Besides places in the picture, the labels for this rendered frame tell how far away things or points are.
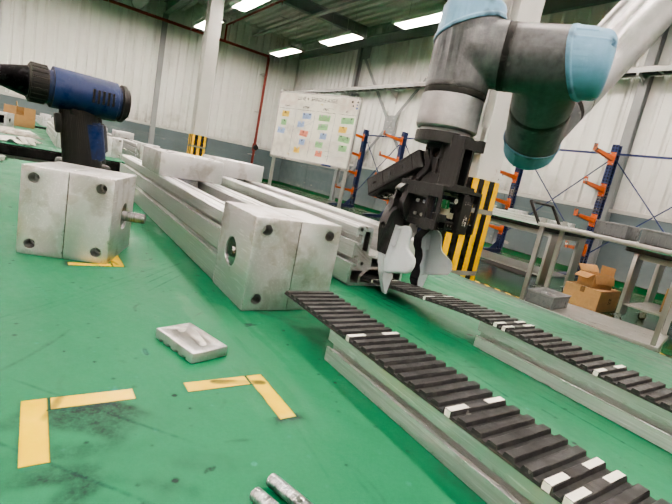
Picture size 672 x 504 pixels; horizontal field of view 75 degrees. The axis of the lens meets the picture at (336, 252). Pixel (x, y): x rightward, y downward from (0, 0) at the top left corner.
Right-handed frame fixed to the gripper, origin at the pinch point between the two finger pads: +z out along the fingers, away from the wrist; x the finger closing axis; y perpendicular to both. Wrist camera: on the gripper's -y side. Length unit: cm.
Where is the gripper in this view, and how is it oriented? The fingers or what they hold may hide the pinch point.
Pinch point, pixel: (398, 282)
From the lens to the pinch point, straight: 60.3
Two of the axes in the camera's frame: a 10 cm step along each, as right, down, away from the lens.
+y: 5.4, 2.6, -8.0
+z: -1.9, 9.7, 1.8
